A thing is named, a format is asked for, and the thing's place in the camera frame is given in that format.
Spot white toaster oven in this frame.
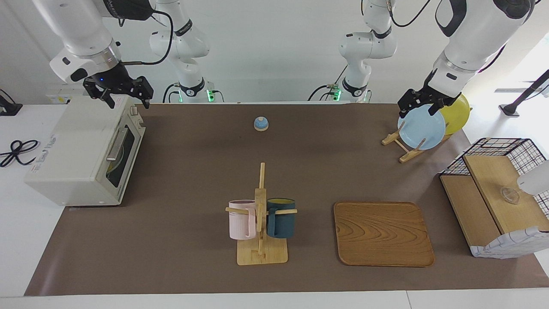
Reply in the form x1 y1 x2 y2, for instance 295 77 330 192
24 95 146 207

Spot light green plate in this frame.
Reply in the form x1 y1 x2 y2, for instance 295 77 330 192
107 146 126 173

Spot light blue plate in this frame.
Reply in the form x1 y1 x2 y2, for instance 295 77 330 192
397 104 446 150

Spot yellow plate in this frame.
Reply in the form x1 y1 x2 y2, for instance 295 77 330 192
438 93 471 136

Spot wooden plate rack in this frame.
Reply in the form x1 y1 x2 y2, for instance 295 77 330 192
382 120 452 164

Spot black floor stand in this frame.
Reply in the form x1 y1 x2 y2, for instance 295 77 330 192
500 69 549 117

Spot black clamp base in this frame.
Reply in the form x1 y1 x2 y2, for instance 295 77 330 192
0 89 23 116

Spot clear glass dish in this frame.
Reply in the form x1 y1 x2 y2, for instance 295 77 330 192
500 187 521 205

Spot brown table mat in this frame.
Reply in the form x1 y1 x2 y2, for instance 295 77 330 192
24 103 549 297

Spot white rounded fixture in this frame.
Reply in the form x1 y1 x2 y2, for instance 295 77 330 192
517 160 549 196

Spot brown wooden tray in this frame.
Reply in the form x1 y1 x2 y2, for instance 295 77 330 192
334 202 435 267

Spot white checked cloth liner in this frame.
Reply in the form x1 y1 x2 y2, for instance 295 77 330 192
470 227 549 259

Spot pink mug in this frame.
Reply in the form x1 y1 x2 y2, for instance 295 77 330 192
228 200 257 240

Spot dark blue mug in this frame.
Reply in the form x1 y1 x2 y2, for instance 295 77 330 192
266 198 296 239

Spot wooden mug tree stand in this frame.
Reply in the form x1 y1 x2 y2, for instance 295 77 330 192
225 162 298 266

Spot white wall box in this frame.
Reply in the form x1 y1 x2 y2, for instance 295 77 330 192
45 83 93 105

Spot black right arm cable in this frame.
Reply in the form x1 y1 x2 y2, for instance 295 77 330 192
119 9 174 66

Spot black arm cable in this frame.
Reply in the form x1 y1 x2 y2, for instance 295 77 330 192
119 9 174 66
388 0 507 74

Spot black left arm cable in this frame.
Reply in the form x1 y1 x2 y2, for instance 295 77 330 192
388 0 507 74

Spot black base cables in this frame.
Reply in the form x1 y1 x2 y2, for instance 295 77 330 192
308 64 349 102

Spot wooden shelf with wire basket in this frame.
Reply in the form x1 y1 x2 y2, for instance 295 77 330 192
440 137 549 259

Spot coiled black cable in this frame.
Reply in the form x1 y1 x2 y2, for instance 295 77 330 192
0 139 40 168

